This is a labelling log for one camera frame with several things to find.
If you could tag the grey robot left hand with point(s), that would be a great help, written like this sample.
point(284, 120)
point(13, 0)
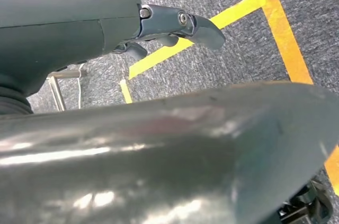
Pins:
point(53, 22)

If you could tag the short yellow floor tape strip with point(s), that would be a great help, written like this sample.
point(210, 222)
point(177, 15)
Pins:
point(125, 91)

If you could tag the yellow floor tape line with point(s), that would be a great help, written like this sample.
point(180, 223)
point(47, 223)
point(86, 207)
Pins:
point(286, 40)

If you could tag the black robot left foot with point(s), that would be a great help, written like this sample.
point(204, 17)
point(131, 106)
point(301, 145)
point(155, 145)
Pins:
point(312, 201)

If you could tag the grey metal frame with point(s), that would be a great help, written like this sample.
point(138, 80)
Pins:
point(57, 92)

